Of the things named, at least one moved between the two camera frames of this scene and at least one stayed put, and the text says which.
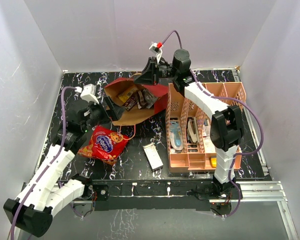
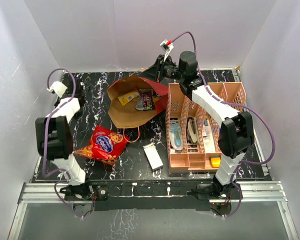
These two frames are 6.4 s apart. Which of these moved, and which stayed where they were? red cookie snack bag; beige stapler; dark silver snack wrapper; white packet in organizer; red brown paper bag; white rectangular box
Moved: red brown paper bag; dark silver snack wrapper
Stayed: beige stapler; white packet in organizer; red cookie snack bag; white rectangular box
